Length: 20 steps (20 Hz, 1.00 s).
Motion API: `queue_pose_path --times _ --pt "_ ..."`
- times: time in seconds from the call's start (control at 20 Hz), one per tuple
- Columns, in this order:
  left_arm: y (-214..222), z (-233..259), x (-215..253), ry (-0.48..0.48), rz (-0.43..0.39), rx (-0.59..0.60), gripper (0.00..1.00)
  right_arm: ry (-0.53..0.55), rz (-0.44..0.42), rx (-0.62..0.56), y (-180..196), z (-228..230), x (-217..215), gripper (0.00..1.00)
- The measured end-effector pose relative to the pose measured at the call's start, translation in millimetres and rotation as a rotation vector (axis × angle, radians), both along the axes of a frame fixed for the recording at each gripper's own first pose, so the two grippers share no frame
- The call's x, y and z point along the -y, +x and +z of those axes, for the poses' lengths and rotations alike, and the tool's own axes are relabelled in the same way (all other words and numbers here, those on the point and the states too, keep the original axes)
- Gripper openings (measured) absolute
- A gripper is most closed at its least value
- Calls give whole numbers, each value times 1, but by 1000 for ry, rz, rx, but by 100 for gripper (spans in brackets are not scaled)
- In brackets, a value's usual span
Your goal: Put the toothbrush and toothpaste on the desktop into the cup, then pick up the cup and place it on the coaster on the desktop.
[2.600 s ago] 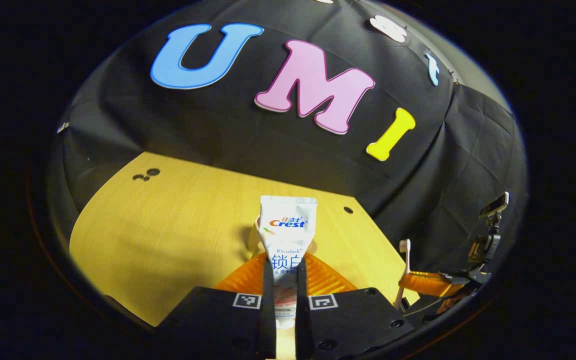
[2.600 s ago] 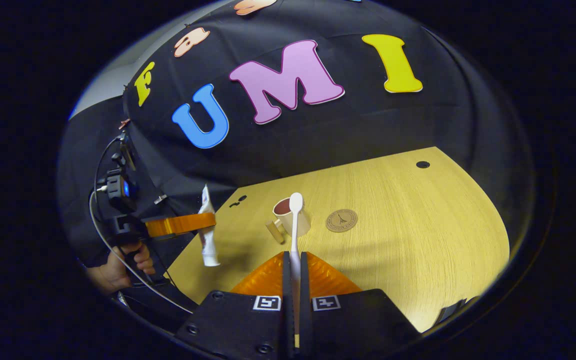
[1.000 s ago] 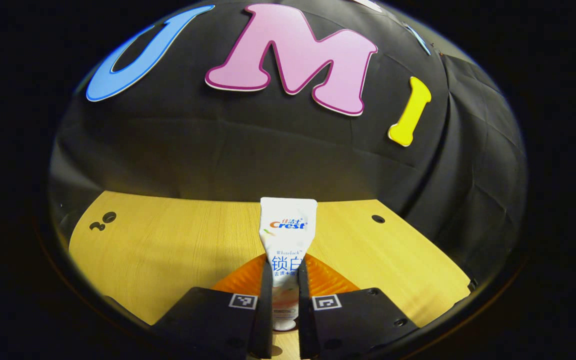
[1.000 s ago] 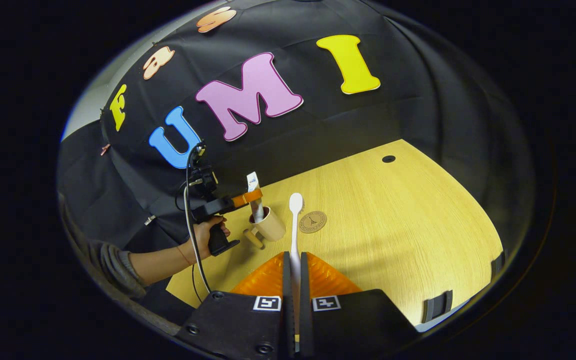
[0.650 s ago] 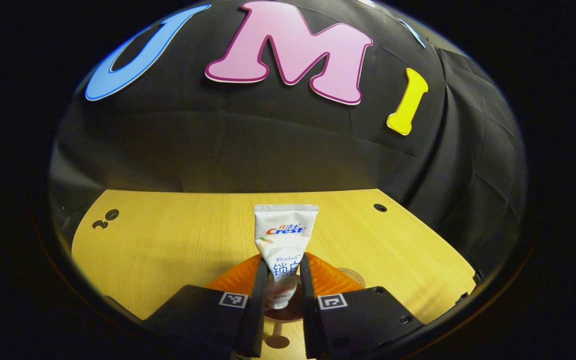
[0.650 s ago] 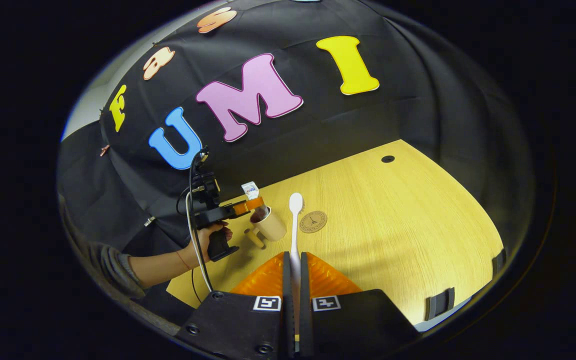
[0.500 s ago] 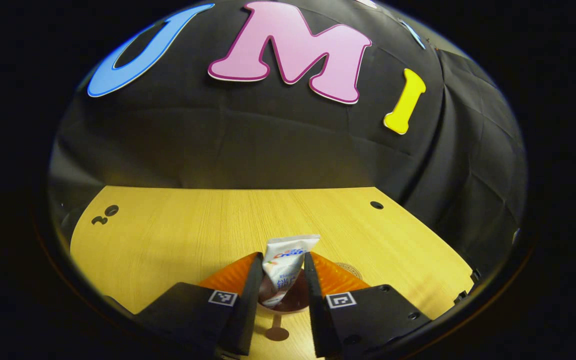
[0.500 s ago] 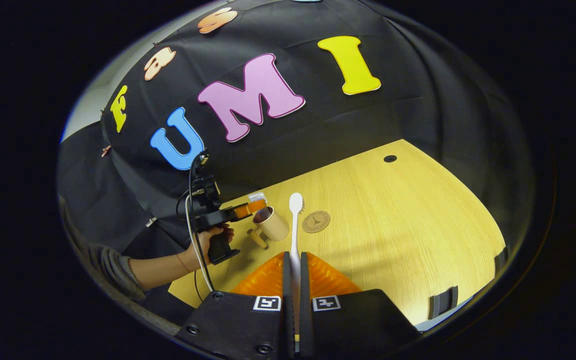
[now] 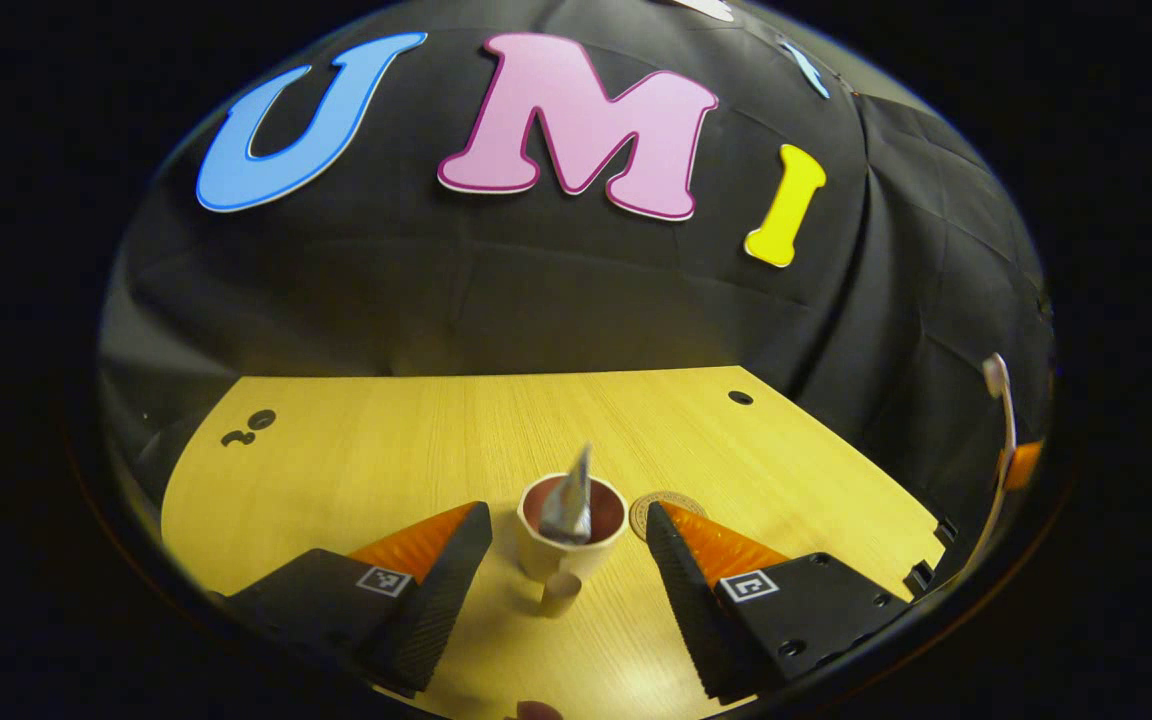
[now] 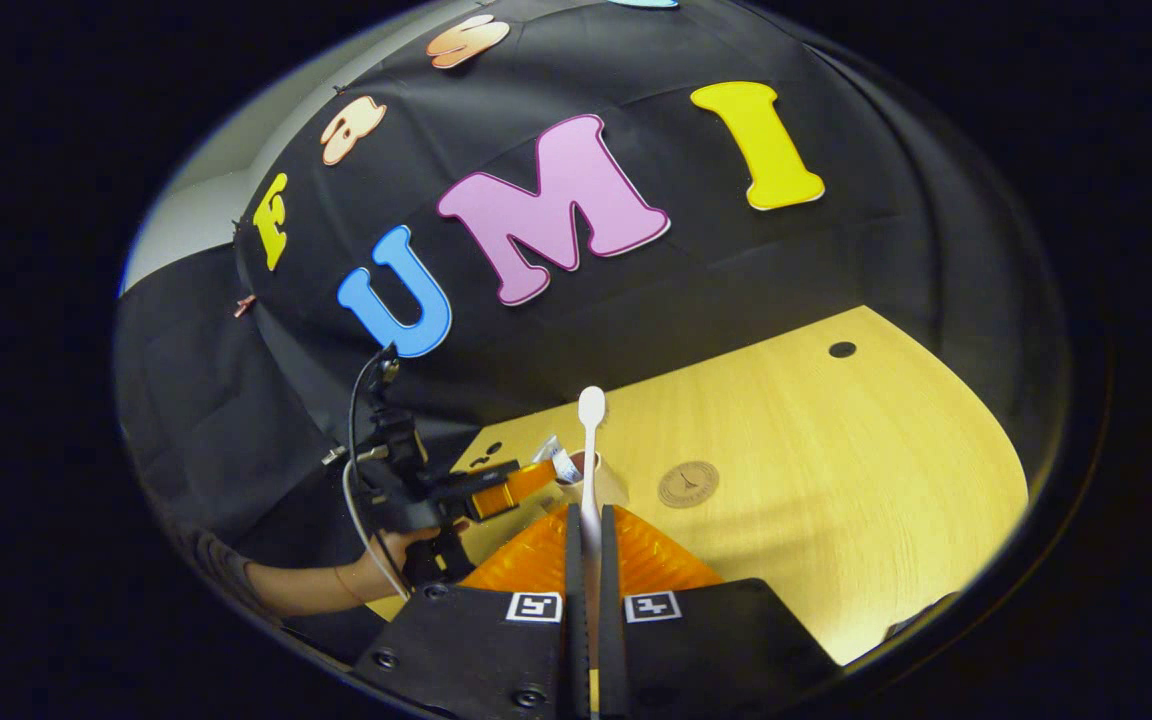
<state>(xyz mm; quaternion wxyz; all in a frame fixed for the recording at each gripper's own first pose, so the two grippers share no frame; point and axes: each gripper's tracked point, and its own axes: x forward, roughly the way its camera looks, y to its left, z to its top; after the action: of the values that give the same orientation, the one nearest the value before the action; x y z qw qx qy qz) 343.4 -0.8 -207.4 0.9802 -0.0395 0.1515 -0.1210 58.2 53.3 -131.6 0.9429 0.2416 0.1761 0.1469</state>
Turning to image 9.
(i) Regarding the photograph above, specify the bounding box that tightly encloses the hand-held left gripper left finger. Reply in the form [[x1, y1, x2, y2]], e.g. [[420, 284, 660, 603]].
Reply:
[[226, 500, 494, 693]]

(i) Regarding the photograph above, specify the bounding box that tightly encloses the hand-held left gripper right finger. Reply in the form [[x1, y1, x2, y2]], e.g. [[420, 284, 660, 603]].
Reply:
[[644, 500, 912, 702]]

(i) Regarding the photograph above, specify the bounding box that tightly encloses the pale purple toothbrush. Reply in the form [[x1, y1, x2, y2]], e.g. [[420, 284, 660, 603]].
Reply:
[[961, 352, 1020, 581]]

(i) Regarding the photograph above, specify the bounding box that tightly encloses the round cork coaster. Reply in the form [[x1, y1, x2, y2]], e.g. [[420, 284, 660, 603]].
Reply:
[[629, 490, 707, 541]]

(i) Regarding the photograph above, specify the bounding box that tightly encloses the cream cup with handle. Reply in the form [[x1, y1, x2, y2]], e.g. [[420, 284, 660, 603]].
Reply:
[[516, 473, 630, 618]]

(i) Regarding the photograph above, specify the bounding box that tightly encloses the white toothpaste tube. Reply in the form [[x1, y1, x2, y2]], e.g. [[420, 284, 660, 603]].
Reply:
[[539, 443, 594, 546]]

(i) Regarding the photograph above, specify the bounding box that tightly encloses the wooden desktop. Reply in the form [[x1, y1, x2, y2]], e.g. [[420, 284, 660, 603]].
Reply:
[[161, 365, 947, 720]]

